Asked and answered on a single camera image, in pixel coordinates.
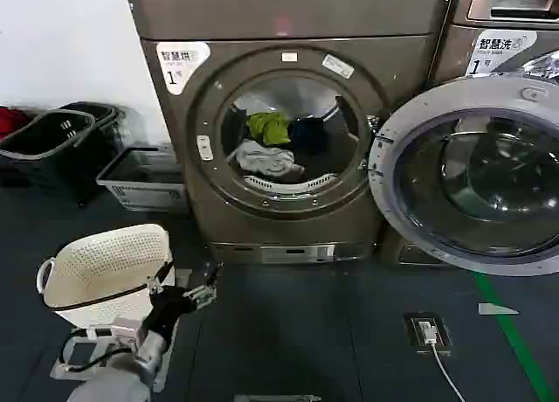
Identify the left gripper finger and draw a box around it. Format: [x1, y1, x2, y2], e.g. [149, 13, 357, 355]
[183, 262, 224, 312]
[147, 261, 176, 295]

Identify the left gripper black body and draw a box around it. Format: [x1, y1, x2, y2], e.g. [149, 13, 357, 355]
[141, 286, 196, 337]

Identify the white perforated laundry basket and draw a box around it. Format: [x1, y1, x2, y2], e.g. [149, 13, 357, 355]
[36, 223, 176, 329]

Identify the grey plastic crate basket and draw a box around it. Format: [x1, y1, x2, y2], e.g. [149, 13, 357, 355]
[95, 144, 190, 214]

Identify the pale grey cloth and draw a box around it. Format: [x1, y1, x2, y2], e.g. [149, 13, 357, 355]
[235, 139, 307, 177]

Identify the black plastic laundry basket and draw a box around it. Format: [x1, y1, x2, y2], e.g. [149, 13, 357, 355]
[0, 109, 98, 204]
[59, 100, 128, 158]

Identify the green cloth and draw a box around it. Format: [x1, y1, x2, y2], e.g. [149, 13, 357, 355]
[245, 111, 292, 146]

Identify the dark blue cloth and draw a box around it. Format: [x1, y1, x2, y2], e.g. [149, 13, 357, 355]
[287, 117, 328, 156]

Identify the white number label sticker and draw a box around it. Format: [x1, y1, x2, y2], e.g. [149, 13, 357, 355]
[155, 41, 211, 96]
[466, 29, 539, 76]

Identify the red cloth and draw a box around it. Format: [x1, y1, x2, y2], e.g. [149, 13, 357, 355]
[0, 106, 32, 143]

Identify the round glass dryer door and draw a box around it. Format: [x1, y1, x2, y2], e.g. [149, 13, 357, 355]
[368, 86, 559, 277]

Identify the white power plug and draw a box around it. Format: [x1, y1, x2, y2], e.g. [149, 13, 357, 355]
[417, 321, 438, 346]

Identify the floor socket box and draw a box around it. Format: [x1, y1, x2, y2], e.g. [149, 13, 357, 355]
[402, 312, 453, 349]

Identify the white tape piece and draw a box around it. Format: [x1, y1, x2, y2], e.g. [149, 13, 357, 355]
[478, 302, 521, 316]

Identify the grey front-load dryer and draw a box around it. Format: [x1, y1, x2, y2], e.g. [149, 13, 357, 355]
[123, 0, 458, 266]

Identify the green floor tape line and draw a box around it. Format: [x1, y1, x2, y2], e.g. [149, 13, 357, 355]
[471, 270, 556, 402]

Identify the grey front-load washer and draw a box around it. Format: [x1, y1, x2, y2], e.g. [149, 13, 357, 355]
[379, 0, 559, 267]

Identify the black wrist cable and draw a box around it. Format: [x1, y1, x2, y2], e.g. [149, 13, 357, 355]
[64, 347, 135, 373]

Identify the white power cable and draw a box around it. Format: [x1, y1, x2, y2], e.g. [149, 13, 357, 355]
[430, 343, 466, 402]

